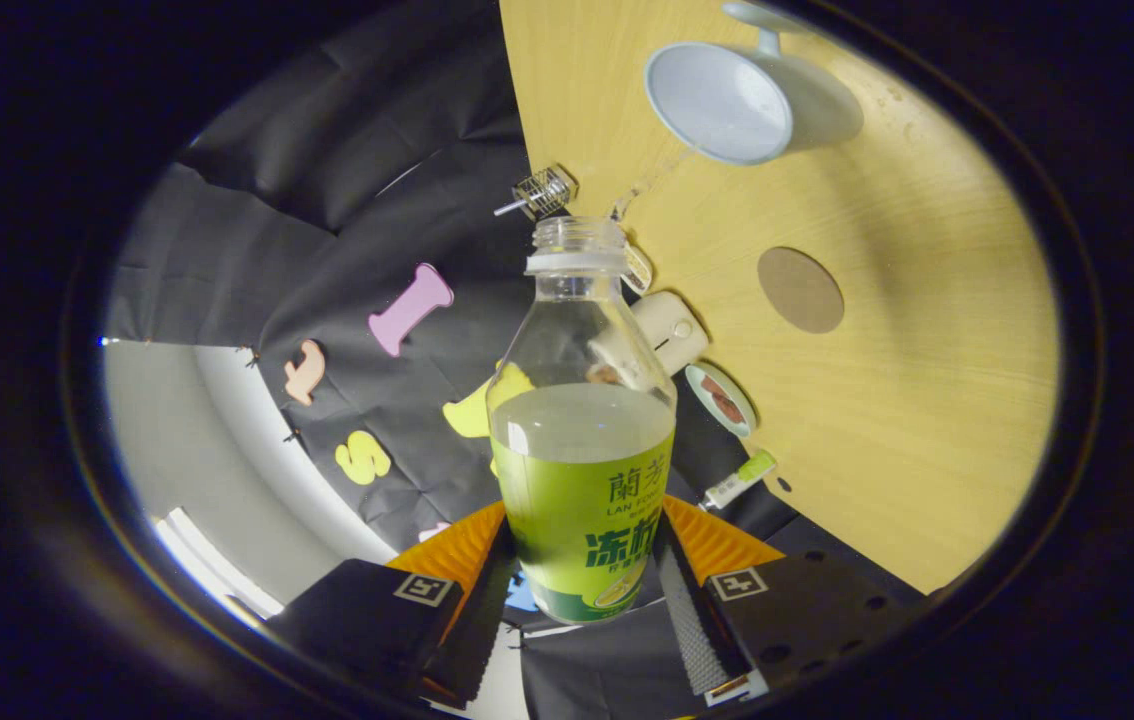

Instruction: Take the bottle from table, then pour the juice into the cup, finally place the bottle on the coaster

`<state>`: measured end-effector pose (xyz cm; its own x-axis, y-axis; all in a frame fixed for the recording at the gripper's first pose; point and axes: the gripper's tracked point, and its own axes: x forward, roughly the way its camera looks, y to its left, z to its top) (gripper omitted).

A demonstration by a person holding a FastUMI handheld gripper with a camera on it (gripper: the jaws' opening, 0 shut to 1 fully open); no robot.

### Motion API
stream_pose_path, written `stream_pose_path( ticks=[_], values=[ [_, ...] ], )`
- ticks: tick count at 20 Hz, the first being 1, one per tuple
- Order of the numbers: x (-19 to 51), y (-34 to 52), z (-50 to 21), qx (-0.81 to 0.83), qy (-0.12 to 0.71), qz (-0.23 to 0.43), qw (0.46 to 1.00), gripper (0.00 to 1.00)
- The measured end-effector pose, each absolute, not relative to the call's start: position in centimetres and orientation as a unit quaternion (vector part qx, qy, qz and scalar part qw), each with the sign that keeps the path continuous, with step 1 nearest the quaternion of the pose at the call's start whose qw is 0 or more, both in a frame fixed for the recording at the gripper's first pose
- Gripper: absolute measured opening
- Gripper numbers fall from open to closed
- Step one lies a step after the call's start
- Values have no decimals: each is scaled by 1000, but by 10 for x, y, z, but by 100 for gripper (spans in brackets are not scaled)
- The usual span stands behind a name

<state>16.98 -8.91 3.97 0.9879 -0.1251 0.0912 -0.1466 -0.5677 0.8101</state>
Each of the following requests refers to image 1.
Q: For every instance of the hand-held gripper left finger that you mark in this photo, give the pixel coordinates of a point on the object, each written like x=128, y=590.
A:
x=367, y=610

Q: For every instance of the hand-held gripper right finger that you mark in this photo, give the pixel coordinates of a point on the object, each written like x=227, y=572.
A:
x=807, y=600

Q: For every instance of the green label juice bottle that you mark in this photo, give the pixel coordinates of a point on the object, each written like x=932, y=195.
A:
x=577, y=500

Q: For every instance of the round brown coaster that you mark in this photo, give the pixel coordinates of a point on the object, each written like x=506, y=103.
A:
x=800, y=290

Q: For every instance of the white cup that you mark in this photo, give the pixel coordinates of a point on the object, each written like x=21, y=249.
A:
x=812, y=110

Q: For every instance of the small white green bottle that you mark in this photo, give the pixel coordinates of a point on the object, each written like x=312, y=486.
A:
x=739, y=478

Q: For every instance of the large ceiling light panel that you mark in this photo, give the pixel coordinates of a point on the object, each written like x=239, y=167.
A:
x=212, y=565

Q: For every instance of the brown food piece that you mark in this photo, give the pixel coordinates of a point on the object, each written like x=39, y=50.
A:
x=733, y=408
x=713, y=385

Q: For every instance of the pale green plate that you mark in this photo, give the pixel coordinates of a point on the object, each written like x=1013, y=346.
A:
x=702, y=395

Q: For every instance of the wooden table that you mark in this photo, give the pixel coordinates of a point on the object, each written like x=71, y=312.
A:
x=927, y=350

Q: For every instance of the cream toaster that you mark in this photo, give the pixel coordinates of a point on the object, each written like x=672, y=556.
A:
x=672, y=335

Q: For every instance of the white divided tray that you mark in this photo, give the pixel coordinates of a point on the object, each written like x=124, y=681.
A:
x=639, y=268

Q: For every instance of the black backdrop cloth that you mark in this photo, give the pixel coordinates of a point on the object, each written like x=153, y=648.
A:
x=327, y=230

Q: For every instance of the white straw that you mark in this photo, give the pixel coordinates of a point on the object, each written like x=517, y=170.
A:
x=509, y=207

